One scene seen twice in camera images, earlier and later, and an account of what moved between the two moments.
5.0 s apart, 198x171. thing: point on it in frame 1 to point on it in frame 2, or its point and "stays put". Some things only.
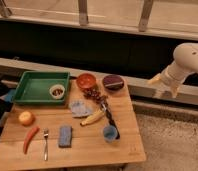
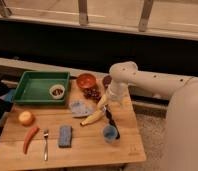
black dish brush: [110, 119] stays put
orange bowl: [86, 81] stays put
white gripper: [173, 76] to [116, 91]
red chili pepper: [29, 137] stays put
